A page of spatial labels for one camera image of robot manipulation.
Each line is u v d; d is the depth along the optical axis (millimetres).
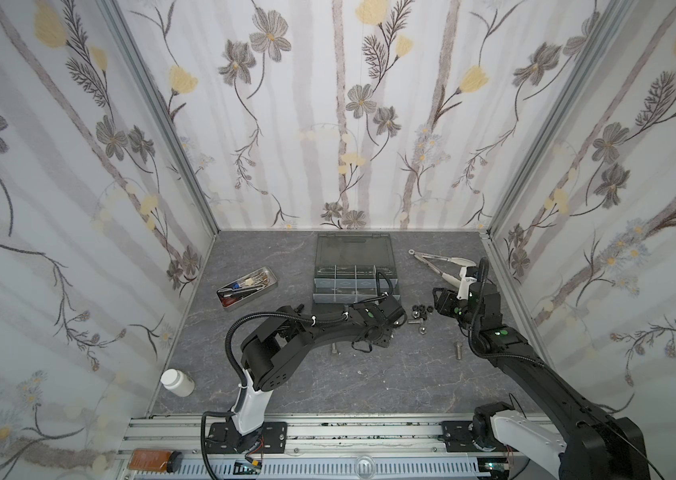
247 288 1016
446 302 740
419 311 982
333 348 884
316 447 734
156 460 675
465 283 748
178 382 751
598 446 394
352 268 1025
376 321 687
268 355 497
